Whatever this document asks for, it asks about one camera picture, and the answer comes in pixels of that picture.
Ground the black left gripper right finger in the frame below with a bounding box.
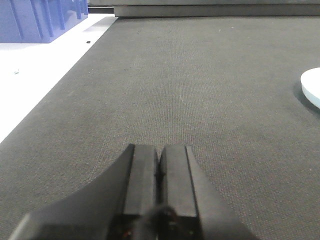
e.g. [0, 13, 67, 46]
[159, 145, 257, 240]

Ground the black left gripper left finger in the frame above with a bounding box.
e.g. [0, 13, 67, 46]
[9, 144, 158, 240]

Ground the dark grey fabric mat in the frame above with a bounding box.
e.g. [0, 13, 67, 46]
[0, 17, 320, 240]

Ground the white round disc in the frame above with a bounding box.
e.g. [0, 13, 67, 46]
[300, 67, 320, 109]

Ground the blue plastic crate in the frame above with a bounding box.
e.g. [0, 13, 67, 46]
[0, 0, 89, 44]

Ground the grey metal rail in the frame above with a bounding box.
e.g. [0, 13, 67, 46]
[89, 0, 320, 18]

